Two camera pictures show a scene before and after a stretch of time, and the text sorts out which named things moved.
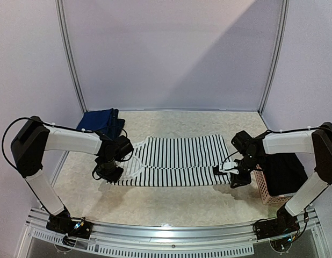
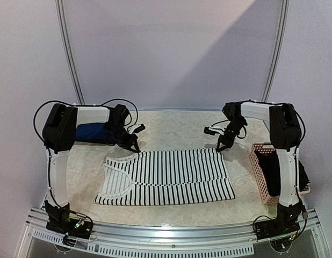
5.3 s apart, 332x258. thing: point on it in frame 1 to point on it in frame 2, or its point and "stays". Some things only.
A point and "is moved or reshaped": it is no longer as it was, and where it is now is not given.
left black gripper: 114,178 to 128,143
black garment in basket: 284,173 stays
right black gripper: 240,178 to 228,137
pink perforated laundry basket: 263,189 stays
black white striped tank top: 175,160 is moved or reshaped
